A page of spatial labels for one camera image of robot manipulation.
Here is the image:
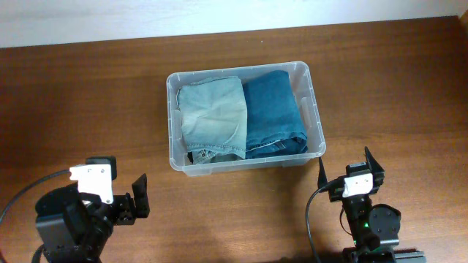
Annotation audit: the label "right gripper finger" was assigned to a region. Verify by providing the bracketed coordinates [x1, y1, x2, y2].
[364, 146, 385, 174]
[317, 157, 328, 189]

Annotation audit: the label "medium blue jeans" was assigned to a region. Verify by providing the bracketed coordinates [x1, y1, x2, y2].
[243, 70, 308, 159]

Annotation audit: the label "light blue jeans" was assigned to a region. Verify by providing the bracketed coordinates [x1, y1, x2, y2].
[177, 76, 247, 164]

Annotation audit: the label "clear plastic storage bin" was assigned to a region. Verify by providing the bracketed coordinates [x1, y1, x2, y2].
[166, 61, 326, 177]

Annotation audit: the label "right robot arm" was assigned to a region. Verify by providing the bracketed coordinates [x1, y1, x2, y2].
[317, 148, 401, 263]

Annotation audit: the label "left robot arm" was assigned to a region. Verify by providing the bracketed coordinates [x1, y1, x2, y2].
[32, 156, 150, 262]

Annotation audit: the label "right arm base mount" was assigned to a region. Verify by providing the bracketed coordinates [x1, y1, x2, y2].
[342, 248, 427, 263]

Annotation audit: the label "left black cable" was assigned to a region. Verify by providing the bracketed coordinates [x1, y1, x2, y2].
[0, 169, 72, 263]

